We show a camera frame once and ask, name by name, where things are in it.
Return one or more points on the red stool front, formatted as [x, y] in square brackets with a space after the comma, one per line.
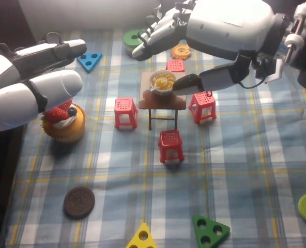
[170, 147]

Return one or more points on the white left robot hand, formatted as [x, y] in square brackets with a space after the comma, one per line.
[26, 95]

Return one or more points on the bowl of yellow food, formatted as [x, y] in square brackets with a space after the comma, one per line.
[162, 82]

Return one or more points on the strawberry toy cupcake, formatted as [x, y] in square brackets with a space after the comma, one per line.
[67, 126]

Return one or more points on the stacked colour rings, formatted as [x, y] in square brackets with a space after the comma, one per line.
[129, 38]

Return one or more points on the red stool back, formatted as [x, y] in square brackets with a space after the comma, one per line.
[175, 65]

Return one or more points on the chocolate sandwich cookie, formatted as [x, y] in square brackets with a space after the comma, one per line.
[79, 202]

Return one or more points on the red stool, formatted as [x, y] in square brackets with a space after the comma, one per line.
[175, 65]
[124, 111]
[170, 147]
[202, 106]

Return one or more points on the yellow triangle block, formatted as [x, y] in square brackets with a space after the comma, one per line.
[142, 239]

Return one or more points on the yellow swirl biscuit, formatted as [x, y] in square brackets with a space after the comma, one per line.
[181, 53]

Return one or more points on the blue triangle block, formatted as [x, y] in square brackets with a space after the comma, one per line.
[89, 60]

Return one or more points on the green triangle block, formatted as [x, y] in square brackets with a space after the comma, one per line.
[207, 233]

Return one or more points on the small brown toy table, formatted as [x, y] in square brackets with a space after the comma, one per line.
[163, 103]

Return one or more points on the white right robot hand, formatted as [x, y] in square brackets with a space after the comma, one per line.
[228, 25]

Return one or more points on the blue plaid tablecloth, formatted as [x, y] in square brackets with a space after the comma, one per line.
[220, 175]

